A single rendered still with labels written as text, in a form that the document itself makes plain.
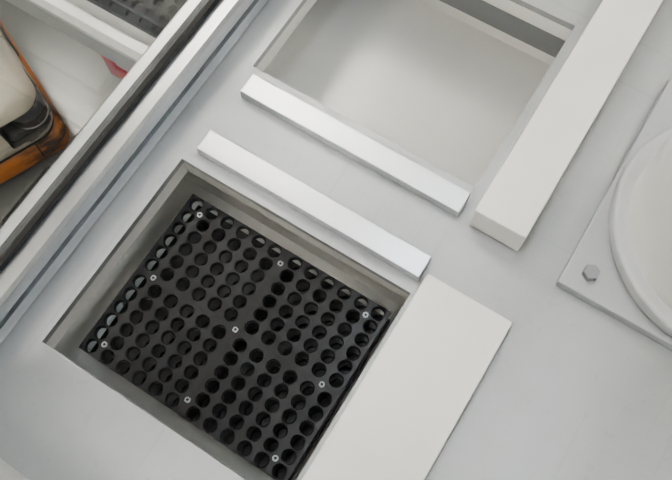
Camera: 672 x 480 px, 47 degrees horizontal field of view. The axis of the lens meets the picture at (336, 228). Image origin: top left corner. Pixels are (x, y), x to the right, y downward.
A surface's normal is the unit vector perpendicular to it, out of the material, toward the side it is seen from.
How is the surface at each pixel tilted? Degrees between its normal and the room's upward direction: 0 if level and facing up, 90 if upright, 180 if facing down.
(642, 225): 90
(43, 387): 0
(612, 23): 0
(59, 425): 0
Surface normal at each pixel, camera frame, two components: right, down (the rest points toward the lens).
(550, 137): -0.02, -0.35
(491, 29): -0.53, 0.80
